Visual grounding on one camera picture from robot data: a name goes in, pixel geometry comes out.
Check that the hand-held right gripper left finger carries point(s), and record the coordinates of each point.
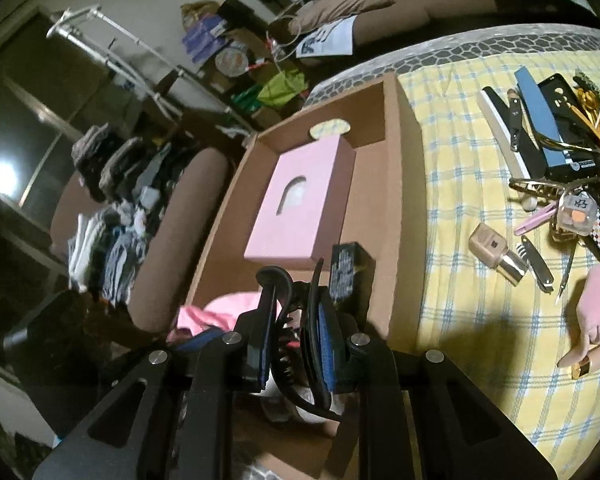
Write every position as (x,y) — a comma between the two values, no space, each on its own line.
(261,360)

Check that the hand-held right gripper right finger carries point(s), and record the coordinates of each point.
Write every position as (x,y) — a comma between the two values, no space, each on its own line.
(326,350)

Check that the black hair claw clip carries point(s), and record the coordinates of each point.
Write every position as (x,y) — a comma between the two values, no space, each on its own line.
(285,375)

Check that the pink cloth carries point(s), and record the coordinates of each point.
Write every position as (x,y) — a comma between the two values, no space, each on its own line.
(215,315)

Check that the small black box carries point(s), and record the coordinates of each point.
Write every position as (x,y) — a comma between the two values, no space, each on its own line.
(350,272)

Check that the cardboard box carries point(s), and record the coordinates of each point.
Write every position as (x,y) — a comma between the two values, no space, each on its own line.
(405,240)

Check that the pink gift box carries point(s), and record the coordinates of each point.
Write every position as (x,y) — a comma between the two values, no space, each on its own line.
(305,200)

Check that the brown armchair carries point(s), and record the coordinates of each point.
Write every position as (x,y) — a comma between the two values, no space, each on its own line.
(180,240)

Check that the yellow plaid cloth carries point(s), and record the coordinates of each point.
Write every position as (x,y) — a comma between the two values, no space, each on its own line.
(480,335)

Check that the beige foundation bottle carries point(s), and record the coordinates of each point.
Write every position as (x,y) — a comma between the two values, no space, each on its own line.
(490,245)

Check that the pile of clothes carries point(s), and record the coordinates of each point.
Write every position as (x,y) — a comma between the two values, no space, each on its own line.
(115,230)

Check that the silver pocket knife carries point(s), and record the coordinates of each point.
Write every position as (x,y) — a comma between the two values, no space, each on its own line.
(535,262)

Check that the pink tweezers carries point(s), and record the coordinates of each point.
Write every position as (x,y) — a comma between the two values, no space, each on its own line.
(535,220)

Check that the thin metal cuticle tool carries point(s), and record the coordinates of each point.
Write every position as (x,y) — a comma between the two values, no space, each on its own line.
(566,272)

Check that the gold hair clip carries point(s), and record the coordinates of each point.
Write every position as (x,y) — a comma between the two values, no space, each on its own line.
(535,190)

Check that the green bag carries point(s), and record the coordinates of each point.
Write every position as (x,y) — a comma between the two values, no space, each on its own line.
(280,87)

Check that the clear small case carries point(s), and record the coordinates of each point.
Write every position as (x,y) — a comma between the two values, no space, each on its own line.
(575,215)

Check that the white nail file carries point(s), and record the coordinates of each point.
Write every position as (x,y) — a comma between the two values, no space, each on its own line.
(500,125)

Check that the round plate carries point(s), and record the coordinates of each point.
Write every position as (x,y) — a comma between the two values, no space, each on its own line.
(232,59)

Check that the printed paper sheet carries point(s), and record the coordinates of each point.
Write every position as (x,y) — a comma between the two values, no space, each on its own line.
(327,37)

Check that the blue nail file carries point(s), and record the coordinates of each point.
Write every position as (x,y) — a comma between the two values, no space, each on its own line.
(535,105)

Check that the stack of blue boxes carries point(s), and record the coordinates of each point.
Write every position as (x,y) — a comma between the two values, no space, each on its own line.
(202,37)

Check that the white metal rack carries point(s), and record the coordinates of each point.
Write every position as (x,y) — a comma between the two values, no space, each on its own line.
(130,55)

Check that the black phone case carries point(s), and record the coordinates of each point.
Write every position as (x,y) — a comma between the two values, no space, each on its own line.
(565,110)

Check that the gold scissors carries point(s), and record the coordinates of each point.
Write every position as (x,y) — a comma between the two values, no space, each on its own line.
(587,125)

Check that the brown cushion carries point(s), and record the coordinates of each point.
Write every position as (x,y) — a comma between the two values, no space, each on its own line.
(350,5)

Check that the brown sofa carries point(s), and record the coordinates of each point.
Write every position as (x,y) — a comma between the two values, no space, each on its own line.
(440,0)

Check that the glitter nail file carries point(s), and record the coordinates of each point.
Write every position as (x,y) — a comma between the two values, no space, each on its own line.
(597,91)

